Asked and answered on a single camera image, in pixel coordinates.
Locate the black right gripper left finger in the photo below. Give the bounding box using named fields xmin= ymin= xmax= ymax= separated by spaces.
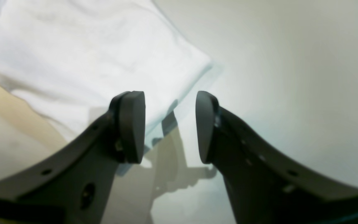
xmin=0 ymin=91 xmax=145 ymax=224

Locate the white printed t-shirt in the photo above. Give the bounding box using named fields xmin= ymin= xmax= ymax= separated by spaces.
xmin=0 ymin=0 xmax=213 ymax=141

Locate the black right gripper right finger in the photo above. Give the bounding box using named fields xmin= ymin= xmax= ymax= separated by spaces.
xmin=195 ymin=91 xmax=358 ymax=224

